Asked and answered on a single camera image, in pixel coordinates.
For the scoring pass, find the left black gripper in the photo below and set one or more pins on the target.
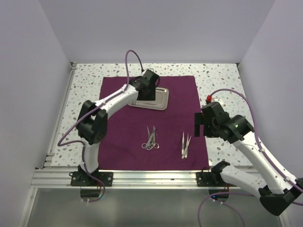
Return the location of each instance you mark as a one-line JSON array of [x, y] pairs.
[[152, 97]]

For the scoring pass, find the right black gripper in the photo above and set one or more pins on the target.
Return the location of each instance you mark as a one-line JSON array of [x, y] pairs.
[[200, 119]]

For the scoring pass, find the stainless steel instrument tray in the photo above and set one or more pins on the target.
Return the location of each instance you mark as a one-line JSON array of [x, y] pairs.
[[160, 103]]

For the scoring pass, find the steel tweezers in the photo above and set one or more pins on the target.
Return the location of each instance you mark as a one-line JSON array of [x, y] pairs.
[[184, 146], [187, 145]]

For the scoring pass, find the purple surgical drape cloth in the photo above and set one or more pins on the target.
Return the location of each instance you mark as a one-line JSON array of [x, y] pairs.
[[127, 131]]

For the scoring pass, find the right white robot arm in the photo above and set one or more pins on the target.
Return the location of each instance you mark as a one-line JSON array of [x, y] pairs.
[[276, 188]]

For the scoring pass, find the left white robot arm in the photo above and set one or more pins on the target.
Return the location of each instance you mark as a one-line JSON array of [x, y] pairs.
[[93, 120]]

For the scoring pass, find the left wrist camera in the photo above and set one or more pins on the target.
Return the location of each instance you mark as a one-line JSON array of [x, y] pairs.
[[151, 77]]

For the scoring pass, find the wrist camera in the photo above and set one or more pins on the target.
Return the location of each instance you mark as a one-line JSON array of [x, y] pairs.
[[151, 77], [213, 112]]

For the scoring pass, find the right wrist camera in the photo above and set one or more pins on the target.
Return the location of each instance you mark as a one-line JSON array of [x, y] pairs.
[[213, 112]]

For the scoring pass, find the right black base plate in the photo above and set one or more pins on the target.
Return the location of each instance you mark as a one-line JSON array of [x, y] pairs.
[[209, 179]]

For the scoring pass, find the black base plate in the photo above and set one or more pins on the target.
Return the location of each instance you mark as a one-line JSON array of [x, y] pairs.
[[209, 179], [104, 178]]

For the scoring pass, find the aluminium front rail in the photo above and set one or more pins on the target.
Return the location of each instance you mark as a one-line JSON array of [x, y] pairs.
[[60, 178]]

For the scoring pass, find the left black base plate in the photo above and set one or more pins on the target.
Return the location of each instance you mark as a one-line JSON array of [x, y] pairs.
[[104, 178]]

